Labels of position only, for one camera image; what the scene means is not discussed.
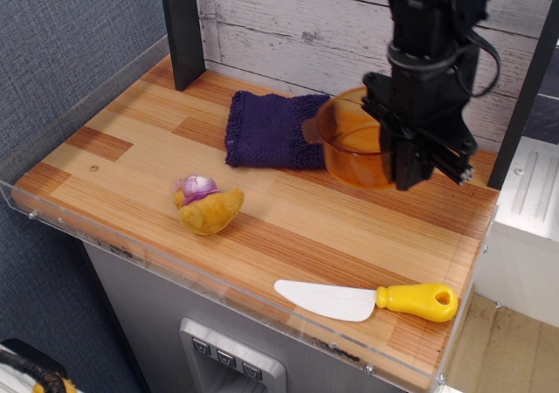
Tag black and yellow bag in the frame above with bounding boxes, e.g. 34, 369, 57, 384
1, 338, 79, 392

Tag silver dispenser button panel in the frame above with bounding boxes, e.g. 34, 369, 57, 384
179, 318, 287, 393

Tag purple knitted cloth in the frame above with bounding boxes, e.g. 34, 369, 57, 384
224, 91, 329, 170

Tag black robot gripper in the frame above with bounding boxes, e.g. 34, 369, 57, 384
362, 44, 478, 191

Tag orange transparent plastic bowl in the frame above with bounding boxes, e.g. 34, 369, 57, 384
301, 86, 395, 190

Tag grey toy fridge cabinet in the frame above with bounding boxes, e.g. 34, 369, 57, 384
85, 244, 399, 392

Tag white toy sink unit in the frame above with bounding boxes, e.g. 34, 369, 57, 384
473, 137, 558, 327

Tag white knife with yellow handle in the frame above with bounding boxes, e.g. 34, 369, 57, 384
273, 279, 459, 323

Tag black left vertical post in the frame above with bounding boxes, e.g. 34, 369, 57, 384
162, 0, 205, 91

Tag black vertical post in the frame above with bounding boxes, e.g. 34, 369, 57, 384
162, 0, 205, 91
487, 0, 558, 190

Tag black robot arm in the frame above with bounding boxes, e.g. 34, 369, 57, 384
362, 0, 500, 190

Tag plush taco toy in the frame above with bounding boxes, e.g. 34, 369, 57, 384
173, 175, 245, 236

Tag clear acrylic guard rail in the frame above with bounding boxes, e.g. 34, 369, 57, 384
0, 34, 500, 390

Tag black right vertical post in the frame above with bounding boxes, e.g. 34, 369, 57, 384
487, 0, 558, 190

